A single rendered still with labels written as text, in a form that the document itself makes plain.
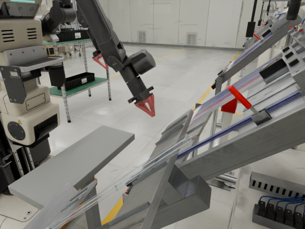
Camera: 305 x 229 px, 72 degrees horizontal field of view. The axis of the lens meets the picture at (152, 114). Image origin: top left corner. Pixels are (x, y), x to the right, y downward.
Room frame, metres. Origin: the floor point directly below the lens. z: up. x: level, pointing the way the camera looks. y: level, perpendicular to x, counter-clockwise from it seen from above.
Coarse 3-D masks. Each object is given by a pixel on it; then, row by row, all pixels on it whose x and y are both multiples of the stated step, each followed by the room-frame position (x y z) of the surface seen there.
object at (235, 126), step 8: (288, 96) 0.43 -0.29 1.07; (296, 96) 0.42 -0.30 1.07; (272, 104) 0.44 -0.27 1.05; (280, 104) 0.43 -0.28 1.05; (240, 120) 0.47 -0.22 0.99; (248, 120) 0.46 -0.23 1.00; (232, 128) 0.47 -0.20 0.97; (216, 136) 0.49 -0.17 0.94; (200, 144) 0.50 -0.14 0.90; (184, 152) 0.52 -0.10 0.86
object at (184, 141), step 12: (180, 144) 0.23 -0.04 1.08; (156, 156) 0.24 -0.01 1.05; (168, 156) 0.23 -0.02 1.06; (144, 168) 0.24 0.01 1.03; (120, 180) 0.26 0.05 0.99; (132, 180) 0.25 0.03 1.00; (108, 192) 0.27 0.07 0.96; (84, 204) 0.28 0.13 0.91; (72, 216) 0.29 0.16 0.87; (48, 228) 0.32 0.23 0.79
